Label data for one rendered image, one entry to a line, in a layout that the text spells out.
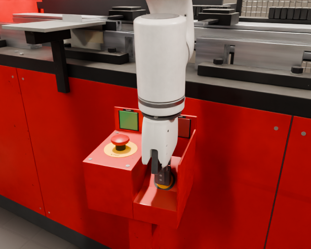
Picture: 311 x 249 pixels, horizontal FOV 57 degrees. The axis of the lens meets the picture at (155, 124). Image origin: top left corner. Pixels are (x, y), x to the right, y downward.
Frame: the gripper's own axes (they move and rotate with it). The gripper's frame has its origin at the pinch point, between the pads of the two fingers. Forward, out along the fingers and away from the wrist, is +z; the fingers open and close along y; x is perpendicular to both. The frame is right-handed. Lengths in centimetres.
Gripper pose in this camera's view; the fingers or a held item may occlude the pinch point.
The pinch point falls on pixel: (162, 175)
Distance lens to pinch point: 61.3
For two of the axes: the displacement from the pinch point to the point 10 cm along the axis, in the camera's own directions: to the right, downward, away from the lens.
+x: 9.5, 1.3, -2.8
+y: -3.1, 4.7, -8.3
